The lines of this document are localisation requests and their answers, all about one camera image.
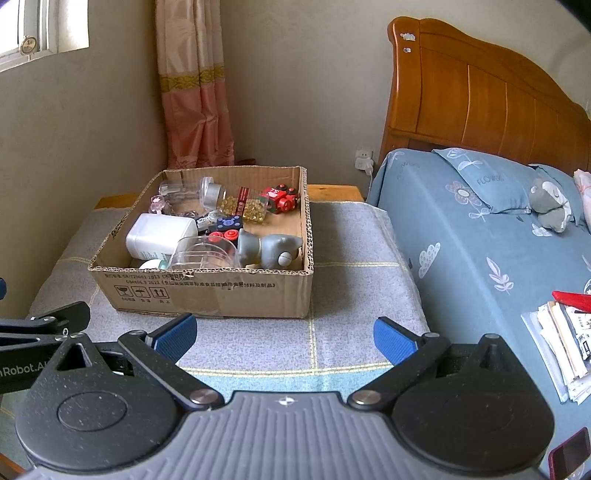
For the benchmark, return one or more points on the pink curtain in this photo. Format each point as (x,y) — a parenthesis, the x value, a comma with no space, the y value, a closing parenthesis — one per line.
(194,83)

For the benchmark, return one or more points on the red toy car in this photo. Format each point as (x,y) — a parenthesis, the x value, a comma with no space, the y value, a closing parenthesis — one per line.
(279,198)

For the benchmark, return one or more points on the wooden headboard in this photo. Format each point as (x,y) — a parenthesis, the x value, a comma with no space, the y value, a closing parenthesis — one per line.
(480,101)

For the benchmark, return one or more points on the grey plush toy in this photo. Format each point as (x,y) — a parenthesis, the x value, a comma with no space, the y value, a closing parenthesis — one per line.
(549,203)

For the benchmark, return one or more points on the blue floral bed sheet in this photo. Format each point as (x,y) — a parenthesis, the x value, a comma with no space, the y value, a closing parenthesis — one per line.
(461,258)

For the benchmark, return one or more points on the capsule bottle with silver cap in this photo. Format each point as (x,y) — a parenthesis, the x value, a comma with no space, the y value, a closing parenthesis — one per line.
(244,205)

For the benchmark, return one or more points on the black oval key fob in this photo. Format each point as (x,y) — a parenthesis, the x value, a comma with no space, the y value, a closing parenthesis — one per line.
(202,223)

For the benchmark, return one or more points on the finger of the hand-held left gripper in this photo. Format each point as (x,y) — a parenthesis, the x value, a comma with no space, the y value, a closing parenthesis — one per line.
(55,318)
(2,287)

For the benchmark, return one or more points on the metal key rings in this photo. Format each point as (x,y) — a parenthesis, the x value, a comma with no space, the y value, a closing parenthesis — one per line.
(186,213)

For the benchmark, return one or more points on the grey toy figure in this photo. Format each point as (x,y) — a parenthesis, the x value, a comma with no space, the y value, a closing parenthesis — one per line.
(268,247)

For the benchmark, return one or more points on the white wall outlet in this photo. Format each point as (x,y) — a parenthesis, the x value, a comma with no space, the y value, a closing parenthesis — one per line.
(364,151)

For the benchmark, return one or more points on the blue floral pillow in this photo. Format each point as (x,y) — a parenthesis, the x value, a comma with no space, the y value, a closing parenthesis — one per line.
(494,180)

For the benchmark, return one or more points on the clear plastic jar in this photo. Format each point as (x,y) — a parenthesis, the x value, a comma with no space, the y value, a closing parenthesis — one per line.
(178,191)

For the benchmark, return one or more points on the black toy with red knobs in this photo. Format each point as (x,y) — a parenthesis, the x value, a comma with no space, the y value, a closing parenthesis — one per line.
(226,229)

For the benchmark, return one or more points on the clear round plastic container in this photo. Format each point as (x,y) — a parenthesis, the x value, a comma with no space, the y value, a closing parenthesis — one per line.
(203,254)

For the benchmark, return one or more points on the dark red phone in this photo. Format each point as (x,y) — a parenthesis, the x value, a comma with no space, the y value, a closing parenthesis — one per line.
(572,454)

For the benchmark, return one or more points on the white plug charger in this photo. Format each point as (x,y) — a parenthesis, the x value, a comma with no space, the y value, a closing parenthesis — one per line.
(364,165)

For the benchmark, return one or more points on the window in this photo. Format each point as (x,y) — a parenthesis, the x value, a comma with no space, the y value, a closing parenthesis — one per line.
(37,27)

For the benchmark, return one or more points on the cardboard box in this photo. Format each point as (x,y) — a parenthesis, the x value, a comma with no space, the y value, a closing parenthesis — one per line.
(207,290)

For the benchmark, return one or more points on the white translucent plastic bottle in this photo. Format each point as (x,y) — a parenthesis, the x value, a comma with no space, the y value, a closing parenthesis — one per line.
(159,235)

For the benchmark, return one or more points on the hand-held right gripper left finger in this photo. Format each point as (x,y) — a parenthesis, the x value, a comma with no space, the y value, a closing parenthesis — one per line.
(175,337)

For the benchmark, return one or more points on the pink blanket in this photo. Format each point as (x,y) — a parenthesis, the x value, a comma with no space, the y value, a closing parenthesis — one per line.
(584,189)

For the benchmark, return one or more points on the stack of papers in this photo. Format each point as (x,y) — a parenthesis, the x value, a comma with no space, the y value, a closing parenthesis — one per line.
(563,350)

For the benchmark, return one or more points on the red flat plastic item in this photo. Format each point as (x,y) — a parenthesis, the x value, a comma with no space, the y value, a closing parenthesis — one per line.
(575,299)

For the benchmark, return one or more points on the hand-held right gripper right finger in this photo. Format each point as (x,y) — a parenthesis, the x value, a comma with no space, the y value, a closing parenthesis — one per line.
(392,339)

